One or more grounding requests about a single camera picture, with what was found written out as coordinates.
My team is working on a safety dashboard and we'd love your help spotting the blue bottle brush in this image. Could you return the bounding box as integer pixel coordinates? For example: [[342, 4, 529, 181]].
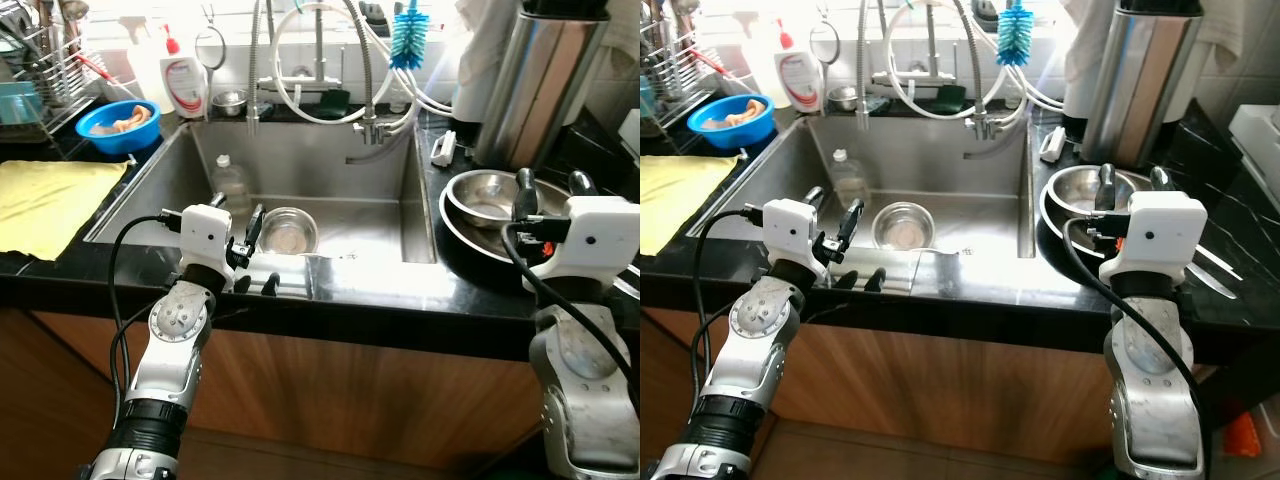
[[995, 0, 1036, 67], [388, 0, 431, 71]]

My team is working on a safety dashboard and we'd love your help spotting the clear plastic bottle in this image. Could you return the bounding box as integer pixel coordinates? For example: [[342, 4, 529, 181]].
[[830, 148, 871, 206], [210, 153, 251, 216]]

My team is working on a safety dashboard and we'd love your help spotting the white hose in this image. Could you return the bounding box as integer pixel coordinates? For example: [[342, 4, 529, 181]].
[[882, 5, 1066, 126], [270, 8, 453, 126]]

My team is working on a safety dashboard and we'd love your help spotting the red handled utensil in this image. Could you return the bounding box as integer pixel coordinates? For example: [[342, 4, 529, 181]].
[[690, 45, 731, 76], [72, 52, 113, 83]]

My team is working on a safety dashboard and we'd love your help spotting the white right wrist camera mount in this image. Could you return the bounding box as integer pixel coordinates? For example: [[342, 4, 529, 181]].
[[528, 197, 641, 301], [1110, 190, 1209, 291]]

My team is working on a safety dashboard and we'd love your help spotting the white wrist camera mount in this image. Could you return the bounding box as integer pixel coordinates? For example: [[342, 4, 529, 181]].
[[1110, 190, 1209, 291], [528, 197, 641, 301], [180, 205, 237, 271], [763, 198, 829, 263]]

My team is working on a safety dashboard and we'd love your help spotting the orange object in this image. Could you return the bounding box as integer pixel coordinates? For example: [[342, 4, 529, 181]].
[[1222, 408, 1263, 459]]

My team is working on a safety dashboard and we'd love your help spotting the yellow cloth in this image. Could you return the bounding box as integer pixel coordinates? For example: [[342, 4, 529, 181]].
[[0, 159, 129, 261], [640, 154, 741, 256]]

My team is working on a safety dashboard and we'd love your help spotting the round wire strainer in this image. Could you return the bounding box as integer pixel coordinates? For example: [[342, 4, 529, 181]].
[[195, 8, 229, 71], [808, 5, 843, 68]]

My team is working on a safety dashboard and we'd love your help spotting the stainless steel sink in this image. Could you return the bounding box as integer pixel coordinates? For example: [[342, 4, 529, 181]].
[[688, 115, 1036, 263], [85, 118, 436, 266]]

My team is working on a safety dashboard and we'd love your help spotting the medium steel bowl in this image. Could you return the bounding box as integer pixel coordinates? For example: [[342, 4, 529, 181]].
[[1045, 165, 1151, 216], [446, 170, 546, 229]]

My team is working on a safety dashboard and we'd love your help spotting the small steel bowl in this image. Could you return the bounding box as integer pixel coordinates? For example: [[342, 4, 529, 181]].
[[872, 202, 936, 251], [258, 206, 320, 256]]

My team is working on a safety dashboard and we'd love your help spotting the steel knife block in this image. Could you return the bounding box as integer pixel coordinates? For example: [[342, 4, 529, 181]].
[[1080, 0, 1204, 169], [473, 0, 611, 171]]

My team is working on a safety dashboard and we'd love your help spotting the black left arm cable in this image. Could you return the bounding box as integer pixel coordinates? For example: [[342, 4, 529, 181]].
[[106, 213, 186, 421], [689, 208, 771, 401]]

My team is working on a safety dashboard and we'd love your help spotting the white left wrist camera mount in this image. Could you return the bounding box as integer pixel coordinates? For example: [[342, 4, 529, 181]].
[[180, 205, 237, 271], [763, 198, 829, 263]]

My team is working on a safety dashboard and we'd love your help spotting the brown wooden cabinet front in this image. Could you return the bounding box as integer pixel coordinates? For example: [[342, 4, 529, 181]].
[[640, 310, 1121, 471], [0, 305, 546, 476]]

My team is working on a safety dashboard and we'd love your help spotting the blue plastic bowl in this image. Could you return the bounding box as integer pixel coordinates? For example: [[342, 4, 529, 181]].
[[687, 94, 776, 151], [76, 99, 161, 156]]

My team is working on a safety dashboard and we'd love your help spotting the peach cloth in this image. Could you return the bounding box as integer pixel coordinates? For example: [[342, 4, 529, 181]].
[[705, 98, 766, 131], [100, 104, 154, 134]]

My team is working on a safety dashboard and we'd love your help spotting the wire dish rack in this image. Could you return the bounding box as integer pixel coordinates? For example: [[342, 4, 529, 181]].
[[0, 0, 111, 141], [640, 0, 716, 131]]

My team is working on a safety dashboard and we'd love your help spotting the white soap pump bottle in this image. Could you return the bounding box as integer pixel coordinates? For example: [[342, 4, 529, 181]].
[[160, 25, 209, 121], [773, 20, 826, 114]]

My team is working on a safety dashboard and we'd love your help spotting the large steel basin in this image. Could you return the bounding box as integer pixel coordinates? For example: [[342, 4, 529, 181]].
[[1038, 170, 1181, 276], [438, 175, 581, 291]]

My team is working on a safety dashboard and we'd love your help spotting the silver flexible faucet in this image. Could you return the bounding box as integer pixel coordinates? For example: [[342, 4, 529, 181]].
[[855, 0, 1011, 141], [245, 0, 401, 166]]

